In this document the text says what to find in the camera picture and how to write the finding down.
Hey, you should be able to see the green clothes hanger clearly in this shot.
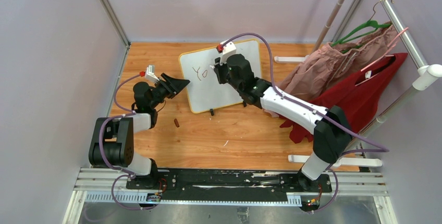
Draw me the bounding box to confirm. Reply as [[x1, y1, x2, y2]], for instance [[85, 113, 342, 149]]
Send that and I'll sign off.
[[331, 0, 394, 47]]

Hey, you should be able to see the pink clothes hanger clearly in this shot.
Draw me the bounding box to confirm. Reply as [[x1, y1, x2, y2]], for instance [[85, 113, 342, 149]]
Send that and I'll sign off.
[[356, 27, 409, 86]]

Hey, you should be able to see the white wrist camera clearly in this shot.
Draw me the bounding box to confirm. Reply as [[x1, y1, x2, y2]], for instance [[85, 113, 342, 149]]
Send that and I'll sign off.
[[219, 41, 237, 65], [144, 65, 159, 84]]

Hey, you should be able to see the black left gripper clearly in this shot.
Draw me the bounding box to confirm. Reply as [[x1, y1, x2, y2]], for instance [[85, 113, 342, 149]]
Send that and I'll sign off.
[[149, 74, 190, 109]]

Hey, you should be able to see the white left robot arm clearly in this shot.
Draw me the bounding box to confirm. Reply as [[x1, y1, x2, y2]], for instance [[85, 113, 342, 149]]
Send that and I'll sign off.
[[88, 73, 190, 189]]

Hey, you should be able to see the pink garment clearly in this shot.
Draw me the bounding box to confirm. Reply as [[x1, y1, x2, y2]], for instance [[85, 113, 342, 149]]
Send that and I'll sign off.
[[276, 26, 398, 101]]

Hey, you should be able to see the red garment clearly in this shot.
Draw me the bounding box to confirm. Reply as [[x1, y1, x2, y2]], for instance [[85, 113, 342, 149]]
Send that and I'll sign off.
[[279, 52, 409, 144]]

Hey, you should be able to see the yellow framed whiteboard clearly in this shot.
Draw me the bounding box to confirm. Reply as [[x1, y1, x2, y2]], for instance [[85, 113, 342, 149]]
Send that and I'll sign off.
[[179, 39, 263, 115]]

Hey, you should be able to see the metal clothes rack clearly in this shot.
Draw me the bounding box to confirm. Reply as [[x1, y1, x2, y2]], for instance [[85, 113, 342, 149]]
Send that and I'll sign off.
[[274, 0, 442, 169]]

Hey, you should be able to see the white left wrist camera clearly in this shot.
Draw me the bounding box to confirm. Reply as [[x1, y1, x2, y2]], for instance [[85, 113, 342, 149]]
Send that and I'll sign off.
[[144, 65, 159, 84]]

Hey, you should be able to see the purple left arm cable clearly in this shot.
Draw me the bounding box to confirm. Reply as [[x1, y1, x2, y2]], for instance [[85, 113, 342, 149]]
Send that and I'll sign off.
[[98, 71, 163, 211]]

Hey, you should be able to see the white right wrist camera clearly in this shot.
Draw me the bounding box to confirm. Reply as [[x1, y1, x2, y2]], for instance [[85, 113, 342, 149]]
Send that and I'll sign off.
[[219, 41, 237, 65]]

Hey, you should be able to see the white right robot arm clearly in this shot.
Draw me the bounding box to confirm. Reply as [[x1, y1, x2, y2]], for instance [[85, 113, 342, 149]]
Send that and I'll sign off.
[[213, 54, 352, 192]]

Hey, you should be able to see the brown marker cap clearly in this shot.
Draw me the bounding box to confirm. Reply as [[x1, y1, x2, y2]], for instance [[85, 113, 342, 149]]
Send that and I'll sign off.
[[174, 119, 180, 128]]

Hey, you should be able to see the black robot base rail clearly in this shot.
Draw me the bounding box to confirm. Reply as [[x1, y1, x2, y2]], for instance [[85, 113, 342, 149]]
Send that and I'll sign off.
[[70, 168, 388, 213]]

